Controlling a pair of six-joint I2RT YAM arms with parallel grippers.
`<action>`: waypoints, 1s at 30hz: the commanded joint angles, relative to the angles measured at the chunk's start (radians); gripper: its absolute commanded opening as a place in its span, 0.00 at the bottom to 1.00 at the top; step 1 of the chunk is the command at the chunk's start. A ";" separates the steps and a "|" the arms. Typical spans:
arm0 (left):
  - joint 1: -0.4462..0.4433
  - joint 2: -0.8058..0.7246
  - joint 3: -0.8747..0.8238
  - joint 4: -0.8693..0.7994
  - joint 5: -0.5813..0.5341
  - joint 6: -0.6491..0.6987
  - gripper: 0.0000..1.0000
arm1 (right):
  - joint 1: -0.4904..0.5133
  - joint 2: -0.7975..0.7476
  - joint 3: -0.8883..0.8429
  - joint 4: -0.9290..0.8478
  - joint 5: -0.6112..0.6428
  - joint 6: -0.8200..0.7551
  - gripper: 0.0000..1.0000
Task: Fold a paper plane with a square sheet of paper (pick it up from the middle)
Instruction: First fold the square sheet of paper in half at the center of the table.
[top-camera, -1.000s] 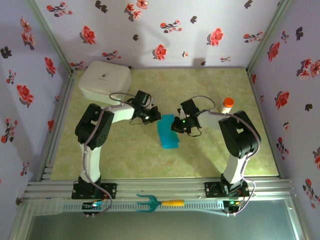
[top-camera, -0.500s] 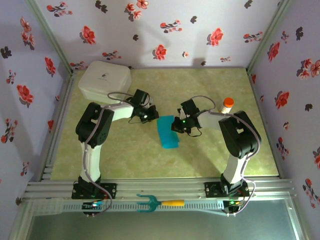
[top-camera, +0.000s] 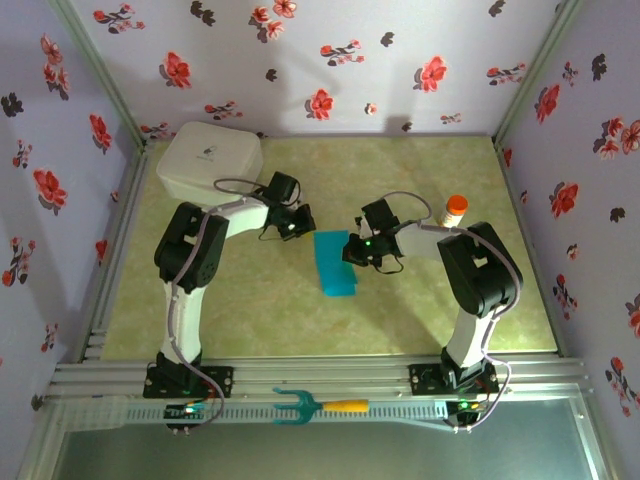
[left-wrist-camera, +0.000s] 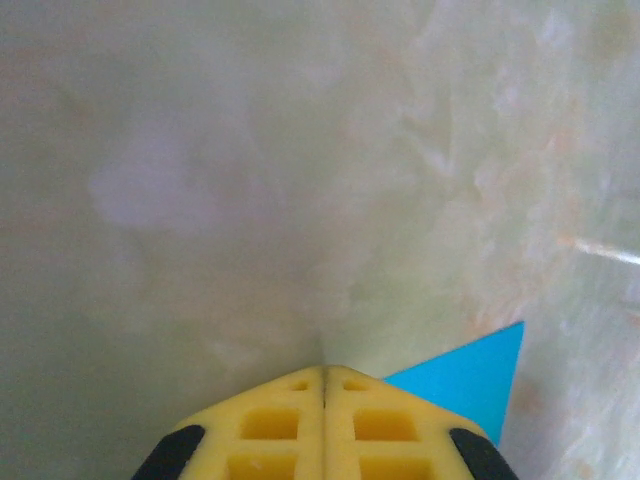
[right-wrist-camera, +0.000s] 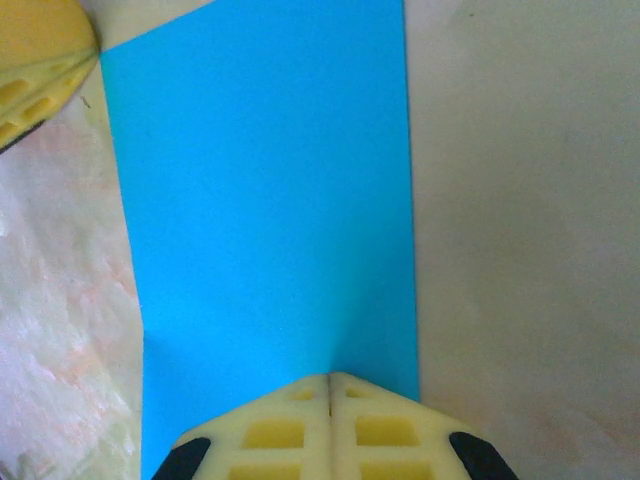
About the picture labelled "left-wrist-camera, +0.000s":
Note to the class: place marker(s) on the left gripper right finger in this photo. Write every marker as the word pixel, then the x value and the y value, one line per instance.
pixel 380 425

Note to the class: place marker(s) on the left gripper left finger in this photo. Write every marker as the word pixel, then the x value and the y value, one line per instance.
pixel 280 425

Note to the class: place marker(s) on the blue square paper sheet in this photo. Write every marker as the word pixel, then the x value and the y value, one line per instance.
pixel 475 370

